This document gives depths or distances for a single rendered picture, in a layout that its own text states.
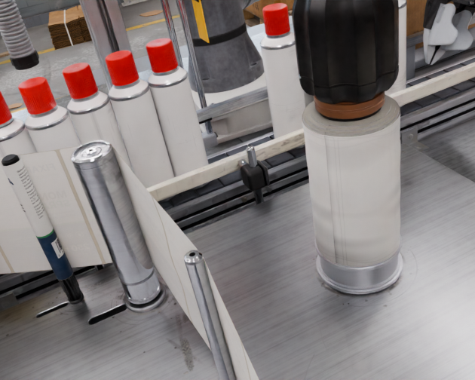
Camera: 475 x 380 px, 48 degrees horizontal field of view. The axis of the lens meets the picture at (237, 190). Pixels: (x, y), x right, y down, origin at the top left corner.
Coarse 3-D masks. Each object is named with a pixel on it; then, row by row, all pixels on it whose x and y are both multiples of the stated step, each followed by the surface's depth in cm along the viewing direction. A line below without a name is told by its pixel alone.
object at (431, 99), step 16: (464, 64) 93; (416, 80) 91; (432, 96) 85; (448, 96) 84; (400, 112) 82; (256, 144) 82; (208, 160) 80; (272, 160) 77; (288, 160) 77; (224, 176) 76; (240, 176) 75; (192, 192) 74; (208, 192) 73
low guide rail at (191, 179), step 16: (432, 80) 82; (448, 80) 82; (464, 80) 84; (400, 96) 80; (416, 96) 81; (272, 144) 74; (288, 144) 75; (224, 160) 72; (176, 176) 71; (192, 176) 71; (208, 176) 72; (160, 192) 70; (176, 192) 71
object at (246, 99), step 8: (472, 16) 89; (408, 40) 85; (416, 40) 86; (264, 88) 78; (240, 96) 78; (248, 96) 77; (256, 96) 78; (264, 96) 79; (216, 104) 77; (224, 104) 76; (232, 104) 77; (240, 104) 77; (248, 104) 78; (200, 112) 75; (208, 112) 76; (216, 112) 76; (224, 112) 77; (200, 120) 76
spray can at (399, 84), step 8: (400, 0) 75; (400, 8) 75; (400, 16) 76; (400, 24) 76; (400, 32) 77; (400, 40) 78; (400, 48) 78; (400, 56) 79; (400, 64) 80; (400, 72) 80; (400, 80) 81; (392, 88) 81; (400, 88) 82
